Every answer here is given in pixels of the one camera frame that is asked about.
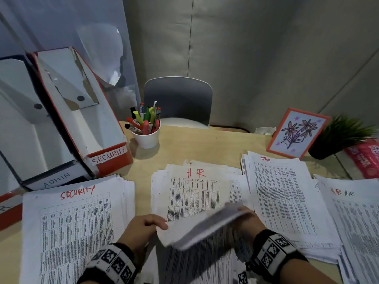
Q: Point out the person's right hand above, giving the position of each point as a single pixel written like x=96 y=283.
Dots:
x=251 y=224

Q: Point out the person's left hand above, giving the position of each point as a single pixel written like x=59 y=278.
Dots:
x=139 y=230

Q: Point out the admin paper pile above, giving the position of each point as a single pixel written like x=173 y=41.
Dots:
x=284 y=198

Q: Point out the paper sheet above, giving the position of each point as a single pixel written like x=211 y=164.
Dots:
x=201 y=227

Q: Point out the unsorted paper pile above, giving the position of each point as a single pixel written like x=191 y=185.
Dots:
x=189 y=189

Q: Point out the security paper pile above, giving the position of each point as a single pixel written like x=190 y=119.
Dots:
x=71 y=227

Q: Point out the HR paper pile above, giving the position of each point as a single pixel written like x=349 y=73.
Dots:
x=355 y=227

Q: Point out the black admin file box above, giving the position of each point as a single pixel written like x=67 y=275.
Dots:
x=26 y=144

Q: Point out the black right wristband with markers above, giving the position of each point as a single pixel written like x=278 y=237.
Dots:
x=275 y=251

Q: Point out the black wristband with markers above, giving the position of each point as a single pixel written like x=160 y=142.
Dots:
x=112 y=263
x=275 y=251

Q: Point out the black left wristband with markers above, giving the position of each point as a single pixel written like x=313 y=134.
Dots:
x=112 y=263

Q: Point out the white pen cup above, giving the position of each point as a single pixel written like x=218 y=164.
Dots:
x=146 y=140

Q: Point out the small white container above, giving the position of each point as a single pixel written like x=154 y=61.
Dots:
x=264 y=130

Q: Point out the green plant in black pot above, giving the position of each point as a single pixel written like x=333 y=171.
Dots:
x=321 y=150

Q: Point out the orange framed flower drawing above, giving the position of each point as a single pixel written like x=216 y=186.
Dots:
x=299 y=133

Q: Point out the bunch of coloured markers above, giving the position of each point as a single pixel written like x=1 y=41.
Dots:
x=143 y=119

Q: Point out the red white paper towel pack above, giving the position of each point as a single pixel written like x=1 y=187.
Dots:
x=365 y=159

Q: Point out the grey chair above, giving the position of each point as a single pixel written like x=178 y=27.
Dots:
x=179 y=99

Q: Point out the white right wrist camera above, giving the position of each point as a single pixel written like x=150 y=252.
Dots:
x=243 y=278

